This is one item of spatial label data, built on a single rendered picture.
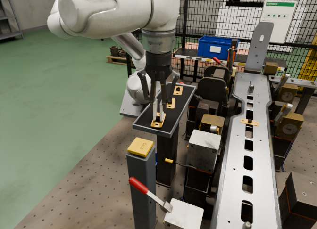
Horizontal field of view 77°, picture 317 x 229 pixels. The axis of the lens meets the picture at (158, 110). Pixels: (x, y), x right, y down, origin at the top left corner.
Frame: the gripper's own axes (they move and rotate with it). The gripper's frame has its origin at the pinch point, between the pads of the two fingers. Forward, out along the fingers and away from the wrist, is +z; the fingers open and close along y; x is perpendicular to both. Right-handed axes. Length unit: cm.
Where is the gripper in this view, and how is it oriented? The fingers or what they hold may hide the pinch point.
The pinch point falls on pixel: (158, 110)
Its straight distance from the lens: 67.7
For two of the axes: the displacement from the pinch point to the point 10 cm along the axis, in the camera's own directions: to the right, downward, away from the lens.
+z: 0.0, 8.4, 5.4
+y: 9.8, 1.1, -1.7
